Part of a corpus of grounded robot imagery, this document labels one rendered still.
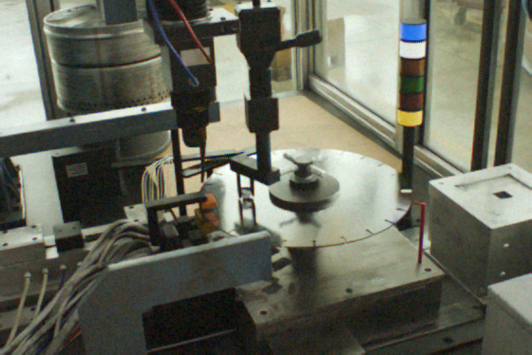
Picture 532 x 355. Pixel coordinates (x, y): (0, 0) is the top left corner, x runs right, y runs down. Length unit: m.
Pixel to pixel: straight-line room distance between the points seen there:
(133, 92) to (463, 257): 0.83
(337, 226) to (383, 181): 0.16
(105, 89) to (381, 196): 0.76
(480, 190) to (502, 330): 0.32
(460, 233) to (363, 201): 0.21
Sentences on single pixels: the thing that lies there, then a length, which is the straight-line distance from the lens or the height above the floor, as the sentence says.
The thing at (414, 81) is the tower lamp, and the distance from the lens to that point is 1.24.
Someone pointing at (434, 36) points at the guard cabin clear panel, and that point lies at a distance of 1.53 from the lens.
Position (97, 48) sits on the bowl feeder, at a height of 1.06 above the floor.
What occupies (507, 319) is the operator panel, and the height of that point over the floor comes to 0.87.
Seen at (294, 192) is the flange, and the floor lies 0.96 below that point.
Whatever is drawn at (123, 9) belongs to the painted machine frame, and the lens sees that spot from 1.02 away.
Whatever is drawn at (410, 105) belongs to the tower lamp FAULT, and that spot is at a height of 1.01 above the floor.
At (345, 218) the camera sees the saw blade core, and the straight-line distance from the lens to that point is 0.99.
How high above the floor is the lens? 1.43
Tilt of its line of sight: 24 degrees down
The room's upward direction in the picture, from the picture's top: 3 degrees counter-clockwise
